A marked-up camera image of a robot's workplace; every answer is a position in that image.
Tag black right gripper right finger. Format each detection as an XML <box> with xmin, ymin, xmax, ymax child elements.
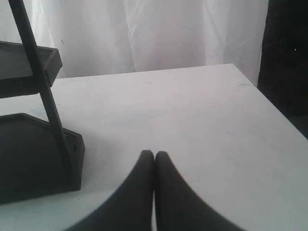
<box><xmin>155</xmin><ymin>151</ymin><xmax>237</xmax><ymax>231</ymax></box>

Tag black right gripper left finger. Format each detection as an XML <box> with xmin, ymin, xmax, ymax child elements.
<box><xmin>67</xmin><ymin>150</ymin><xmax>154</xmax><ymax>231</ymax></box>

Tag black two-tier metal rack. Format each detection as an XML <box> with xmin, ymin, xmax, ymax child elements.
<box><xmin>0</xmin><ymin>0</ymin><xmax>85</xmax><ymax>204</ymax></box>

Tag black panel at table edge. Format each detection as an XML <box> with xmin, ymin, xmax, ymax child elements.
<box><xmin>257</xmin><ymin>0</ymin><xmax>308</xmax><ymax>137</ymax></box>

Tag white curtain backdrop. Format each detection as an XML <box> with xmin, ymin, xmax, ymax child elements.
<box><xmin>0</xmin><ymin>0</ymin><xmax>269</xmax><ymax>79</ymax></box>

